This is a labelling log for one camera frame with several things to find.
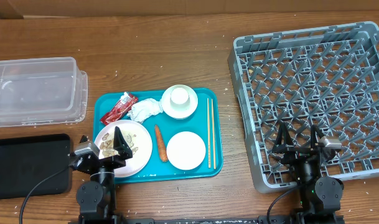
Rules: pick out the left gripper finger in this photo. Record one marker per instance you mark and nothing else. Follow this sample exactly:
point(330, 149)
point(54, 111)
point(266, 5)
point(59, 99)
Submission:
point(84, 139)
point(120, 145)

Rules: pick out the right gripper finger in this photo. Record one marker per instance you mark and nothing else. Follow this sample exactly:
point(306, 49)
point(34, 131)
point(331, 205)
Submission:
point(315, 133)
point(283, 140)

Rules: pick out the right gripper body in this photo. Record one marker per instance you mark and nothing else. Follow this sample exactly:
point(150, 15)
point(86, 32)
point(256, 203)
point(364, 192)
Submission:
point(295, 155)

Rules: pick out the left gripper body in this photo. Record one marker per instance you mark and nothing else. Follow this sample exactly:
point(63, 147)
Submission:
point(111, 164)

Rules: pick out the large pink plate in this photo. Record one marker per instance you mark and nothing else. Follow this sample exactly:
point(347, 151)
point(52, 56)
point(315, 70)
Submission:
point(139, 140)

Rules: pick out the red snack wrapper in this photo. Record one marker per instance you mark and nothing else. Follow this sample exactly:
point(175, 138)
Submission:
point(121, 108)

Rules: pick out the white tissue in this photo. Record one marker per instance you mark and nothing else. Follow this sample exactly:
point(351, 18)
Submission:
point(144, 109)

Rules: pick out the orange carrot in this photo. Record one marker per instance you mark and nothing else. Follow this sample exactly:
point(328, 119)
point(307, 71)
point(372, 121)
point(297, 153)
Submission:
point(160, 145)

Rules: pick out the white bowl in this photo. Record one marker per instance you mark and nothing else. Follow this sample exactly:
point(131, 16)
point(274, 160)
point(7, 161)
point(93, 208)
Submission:
point(179, 111)

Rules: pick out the white cup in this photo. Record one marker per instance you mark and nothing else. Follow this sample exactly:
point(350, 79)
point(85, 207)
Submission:
point(179, 96)

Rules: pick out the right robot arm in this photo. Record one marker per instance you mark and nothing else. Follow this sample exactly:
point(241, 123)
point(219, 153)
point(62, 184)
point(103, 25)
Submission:
point(319, 195)

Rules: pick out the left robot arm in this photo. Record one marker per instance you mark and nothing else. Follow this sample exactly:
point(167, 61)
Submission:
point(97, 197)

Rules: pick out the clear plastic waste bin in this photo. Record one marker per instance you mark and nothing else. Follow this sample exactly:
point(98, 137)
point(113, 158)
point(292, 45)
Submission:
point(39, 91)

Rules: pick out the grey plastic dishwasher rack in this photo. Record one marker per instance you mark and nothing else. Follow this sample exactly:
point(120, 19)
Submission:
point(325, 76)

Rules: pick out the black rectangular waste tray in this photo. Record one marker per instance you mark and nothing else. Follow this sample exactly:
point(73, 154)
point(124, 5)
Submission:
point(24, 162)

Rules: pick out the small pink plate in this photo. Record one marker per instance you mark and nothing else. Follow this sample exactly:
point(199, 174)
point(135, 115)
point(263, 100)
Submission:
point(186, 150)

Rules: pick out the teal plastic serving tray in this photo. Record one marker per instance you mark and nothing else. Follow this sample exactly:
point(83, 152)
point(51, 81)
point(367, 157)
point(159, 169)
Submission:
point(155, 169)

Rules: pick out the right wooden chopstick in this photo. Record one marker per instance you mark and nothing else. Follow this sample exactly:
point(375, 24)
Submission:
point(213, 136)

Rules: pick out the wooden chopstick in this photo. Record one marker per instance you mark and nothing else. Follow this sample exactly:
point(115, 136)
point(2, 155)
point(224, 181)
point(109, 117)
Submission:
point(208, 133)
point(213, 136)

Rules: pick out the left wooden chopstick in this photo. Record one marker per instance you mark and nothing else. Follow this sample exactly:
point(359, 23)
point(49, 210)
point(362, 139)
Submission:
point(208, 133)

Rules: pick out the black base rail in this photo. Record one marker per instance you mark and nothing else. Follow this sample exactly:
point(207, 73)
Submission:
point(204, 221)

